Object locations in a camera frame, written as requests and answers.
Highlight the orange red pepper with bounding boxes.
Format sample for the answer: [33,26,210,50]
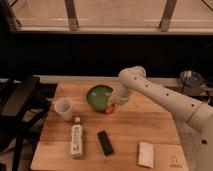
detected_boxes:
[106,104,115,114]

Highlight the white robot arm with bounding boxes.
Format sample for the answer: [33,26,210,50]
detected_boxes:
[108,66,213,171]

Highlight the green ceramic bowl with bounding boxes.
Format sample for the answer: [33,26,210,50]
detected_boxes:
[86,85,113,112]

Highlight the black rectangular remote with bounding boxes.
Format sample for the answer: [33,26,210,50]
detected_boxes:
[97,131,114,156]

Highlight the clear plastic cup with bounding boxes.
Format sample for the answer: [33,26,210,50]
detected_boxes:
[54,97,73,122]

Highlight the white folded napkin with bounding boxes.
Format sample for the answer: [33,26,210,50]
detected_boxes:
[138,142,154,168]

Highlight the white plastic bottle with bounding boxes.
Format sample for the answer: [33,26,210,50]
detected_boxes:
[70,117,83,158]

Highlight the round metal tin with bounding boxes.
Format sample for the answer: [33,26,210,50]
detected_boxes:
[180,70,203,88]

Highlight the left metal window post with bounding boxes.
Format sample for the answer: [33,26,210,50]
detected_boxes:
[64,0,79,31]

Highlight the metal window post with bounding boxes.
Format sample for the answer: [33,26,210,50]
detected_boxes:
[159,0,177,32]
[64,0,79,31]

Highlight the right metal window post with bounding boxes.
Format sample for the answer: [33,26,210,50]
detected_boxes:
[159,0,177,32]

